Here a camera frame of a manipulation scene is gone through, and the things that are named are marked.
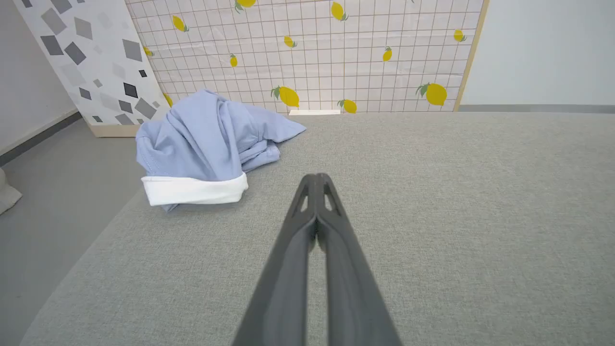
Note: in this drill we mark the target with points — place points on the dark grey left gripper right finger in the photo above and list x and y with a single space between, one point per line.
350 288

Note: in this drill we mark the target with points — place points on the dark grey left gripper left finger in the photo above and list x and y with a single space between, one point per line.
283 278

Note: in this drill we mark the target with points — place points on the light blue white-collared polo shirt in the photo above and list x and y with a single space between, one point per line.
202 139

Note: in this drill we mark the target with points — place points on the grey fabric sofa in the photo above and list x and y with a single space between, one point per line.
456 216

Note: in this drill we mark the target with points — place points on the white flat block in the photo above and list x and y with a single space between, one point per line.
314 112

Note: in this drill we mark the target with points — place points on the lemon print grid board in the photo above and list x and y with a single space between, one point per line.
312 53

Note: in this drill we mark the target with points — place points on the grey diamond pattern board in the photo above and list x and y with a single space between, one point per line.
96 62

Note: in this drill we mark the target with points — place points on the pale beige cushion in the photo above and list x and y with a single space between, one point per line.
7 194

